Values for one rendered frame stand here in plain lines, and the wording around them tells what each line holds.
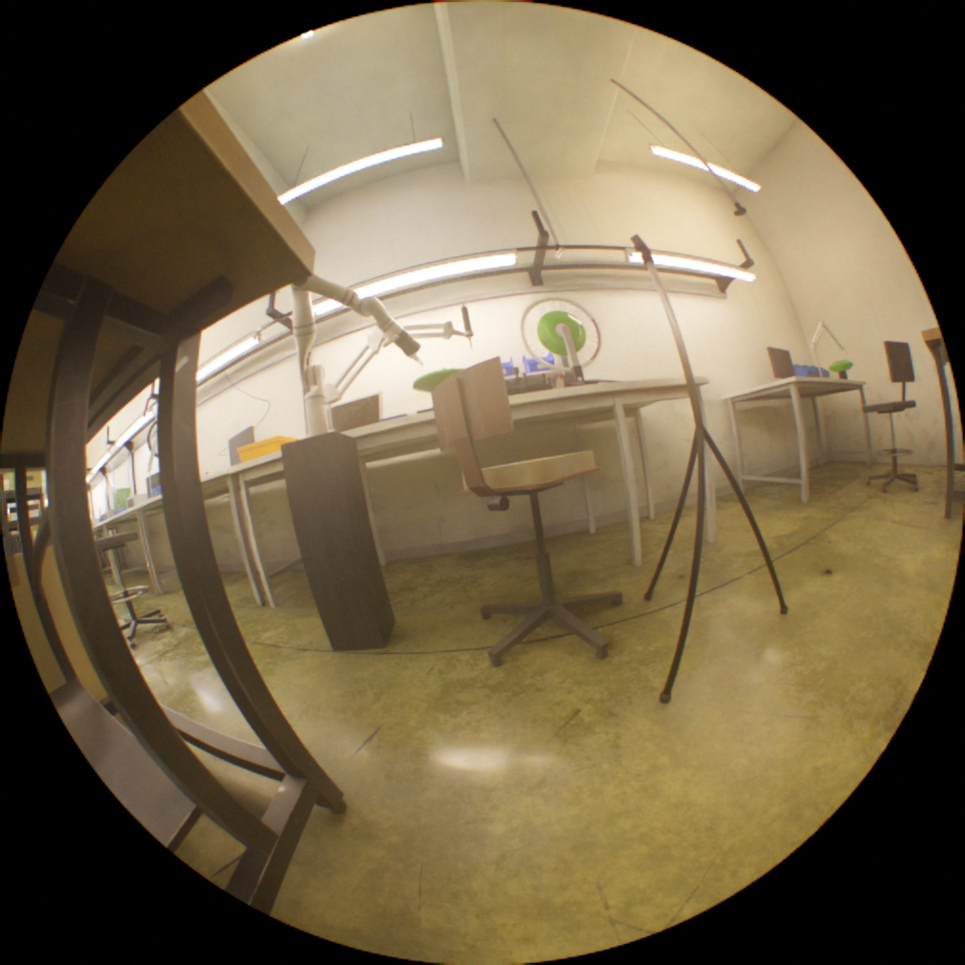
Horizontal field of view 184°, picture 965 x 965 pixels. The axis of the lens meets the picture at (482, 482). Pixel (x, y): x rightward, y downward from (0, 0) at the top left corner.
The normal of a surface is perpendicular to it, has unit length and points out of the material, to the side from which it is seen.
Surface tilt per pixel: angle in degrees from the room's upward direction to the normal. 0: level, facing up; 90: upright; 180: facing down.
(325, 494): 90
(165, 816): 0
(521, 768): 0
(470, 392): 90
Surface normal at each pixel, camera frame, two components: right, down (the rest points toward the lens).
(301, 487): 0.09, 0.04
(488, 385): -0.51, 0.14
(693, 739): -0.18, -0.98
